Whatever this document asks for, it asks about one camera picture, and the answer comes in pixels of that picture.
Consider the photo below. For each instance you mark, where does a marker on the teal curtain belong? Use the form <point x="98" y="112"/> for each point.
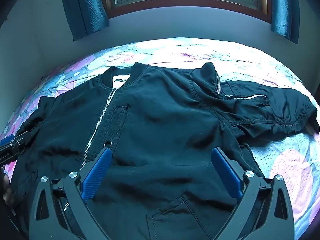
<point x="85" y="7"/>
<point x="285" y="10"/>

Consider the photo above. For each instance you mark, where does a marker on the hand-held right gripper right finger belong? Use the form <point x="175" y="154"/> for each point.
<point x="225" y="171"/>

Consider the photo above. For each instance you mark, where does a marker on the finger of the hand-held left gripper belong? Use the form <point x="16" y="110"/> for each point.
<point x="22" y="140"/>
<point x="6" y="140"/>

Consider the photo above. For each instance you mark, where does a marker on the floral bedspread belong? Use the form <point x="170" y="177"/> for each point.
<point x="287" y="160"/>

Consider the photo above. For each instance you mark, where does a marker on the person's left hand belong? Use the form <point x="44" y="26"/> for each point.
<point x="6" y="192"/>

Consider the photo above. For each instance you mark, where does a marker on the black zip jacket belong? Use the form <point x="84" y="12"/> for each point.
<point x="162" y="120"/>

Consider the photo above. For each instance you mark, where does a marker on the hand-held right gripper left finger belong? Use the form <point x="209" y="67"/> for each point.
<point x="98" y="172"/>

